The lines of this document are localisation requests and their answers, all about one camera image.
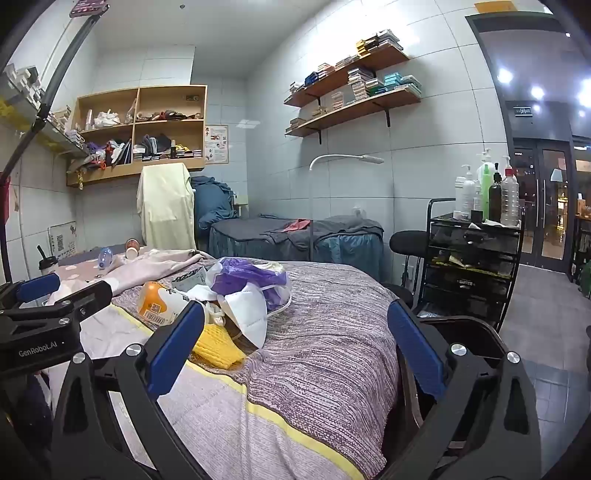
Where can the black curved phone stand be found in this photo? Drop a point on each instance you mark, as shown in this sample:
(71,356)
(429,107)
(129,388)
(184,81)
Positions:
(46,105)

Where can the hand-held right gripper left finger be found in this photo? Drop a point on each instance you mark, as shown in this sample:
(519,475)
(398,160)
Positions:
(178,350)

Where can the cream cloth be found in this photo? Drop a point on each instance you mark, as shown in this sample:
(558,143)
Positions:
(166,207)

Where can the black trolley cart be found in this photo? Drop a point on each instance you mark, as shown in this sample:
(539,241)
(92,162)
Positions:
(466,281)

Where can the clear plastic bottle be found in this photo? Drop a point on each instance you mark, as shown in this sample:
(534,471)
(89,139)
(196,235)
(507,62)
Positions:
(105,257)

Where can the pile of dark clothes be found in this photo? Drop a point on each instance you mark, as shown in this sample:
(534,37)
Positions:
(154,143)

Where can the grey printed packet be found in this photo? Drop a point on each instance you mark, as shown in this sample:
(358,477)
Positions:
(189,277)

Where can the black pump bottle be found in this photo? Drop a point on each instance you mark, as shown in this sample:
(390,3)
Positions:
(495,203)

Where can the stacks of colourful boxes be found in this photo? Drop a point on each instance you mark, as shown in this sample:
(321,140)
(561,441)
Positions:
(369,46)

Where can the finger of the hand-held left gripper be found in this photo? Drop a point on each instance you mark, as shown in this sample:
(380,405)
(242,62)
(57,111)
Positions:
(39,287)
(85,297)

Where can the wall poster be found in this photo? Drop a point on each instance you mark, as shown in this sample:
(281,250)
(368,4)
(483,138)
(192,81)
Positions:
(216,145)

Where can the white pump bottle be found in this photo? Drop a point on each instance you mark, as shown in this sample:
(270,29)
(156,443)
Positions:
(464,194)

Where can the red patterned paper cup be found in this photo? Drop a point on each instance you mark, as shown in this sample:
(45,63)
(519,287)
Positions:
(132,242)

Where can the black stool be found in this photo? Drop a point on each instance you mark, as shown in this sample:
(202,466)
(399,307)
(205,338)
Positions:
(408,242)

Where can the glass double door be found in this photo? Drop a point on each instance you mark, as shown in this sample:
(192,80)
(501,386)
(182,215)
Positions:
(554,207)

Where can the red cloth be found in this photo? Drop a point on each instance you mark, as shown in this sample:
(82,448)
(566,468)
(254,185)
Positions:
(295,225)

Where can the white face mask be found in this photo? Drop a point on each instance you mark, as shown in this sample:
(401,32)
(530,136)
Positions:
(244,318)

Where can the wooden wall cabinet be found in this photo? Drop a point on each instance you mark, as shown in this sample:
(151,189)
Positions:
(184,164)

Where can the pink dotted blanket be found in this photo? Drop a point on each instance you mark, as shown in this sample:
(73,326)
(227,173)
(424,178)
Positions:
(152,267)

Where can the wall shelf with white boxes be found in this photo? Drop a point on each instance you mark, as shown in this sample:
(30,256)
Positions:
(27,115)

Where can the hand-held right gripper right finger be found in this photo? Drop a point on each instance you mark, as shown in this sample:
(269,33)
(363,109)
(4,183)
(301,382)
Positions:
(418,350)

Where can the grey blanket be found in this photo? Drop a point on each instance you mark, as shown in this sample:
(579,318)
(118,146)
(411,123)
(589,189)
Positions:
(341,228)

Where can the blue bedding pile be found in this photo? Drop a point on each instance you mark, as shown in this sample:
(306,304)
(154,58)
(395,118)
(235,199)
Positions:
(210,203)

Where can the phone in pink case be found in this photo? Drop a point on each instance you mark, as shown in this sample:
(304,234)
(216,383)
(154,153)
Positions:
(87,7)

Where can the white floor lamp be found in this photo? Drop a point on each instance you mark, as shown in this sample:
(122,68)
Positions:
(341,157)

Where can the purple plastic bag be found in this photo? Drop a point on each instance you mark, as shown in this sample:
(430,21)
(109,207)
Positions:
(249,277)

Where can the stack of small boxes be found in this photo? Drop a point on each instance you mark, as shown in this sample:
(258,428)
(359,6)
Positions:
(187,152)

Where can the green pump bottle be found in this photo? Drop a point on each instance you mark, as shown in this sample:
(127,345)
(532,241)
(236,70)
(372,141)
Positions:
(485,184)

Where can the drink cup with straw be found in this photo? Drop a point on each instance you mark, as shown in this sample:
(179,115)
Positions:
(47,266)

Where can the orange snack packet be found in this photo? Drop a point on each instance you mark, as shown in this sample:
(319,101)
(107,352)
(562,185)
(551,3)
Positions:
(157,300)

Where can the massage bed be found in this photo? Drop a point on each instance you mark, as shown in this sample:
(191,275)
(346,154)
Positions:
(240,244)

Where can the wooden wall shelf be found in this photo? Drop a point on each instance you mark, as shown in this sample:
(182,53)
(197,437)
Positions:
(351,76)
(355,113)

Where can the clear bottle with red cap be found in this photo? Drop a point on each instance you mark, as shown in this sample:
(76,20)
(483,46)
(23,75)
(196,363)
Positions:
(509,198)

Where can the white cloth bundle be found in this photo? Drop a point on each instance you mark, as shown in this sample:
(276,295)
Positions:
(104,120)

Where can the wall shelves with boxes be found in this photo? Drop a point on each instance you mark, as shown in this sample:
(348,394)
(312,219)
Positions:
(360,81)

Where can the white paper cup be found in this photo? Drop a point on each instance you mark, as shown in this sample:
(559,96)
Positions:
(132,253)

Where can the yellow knitted cloth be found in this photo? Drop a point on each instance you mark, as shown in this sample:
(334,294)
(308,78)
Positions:
(217,346)

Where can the white wall notice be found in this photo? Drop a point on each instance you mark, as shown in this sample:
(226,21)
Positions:
(62,240)

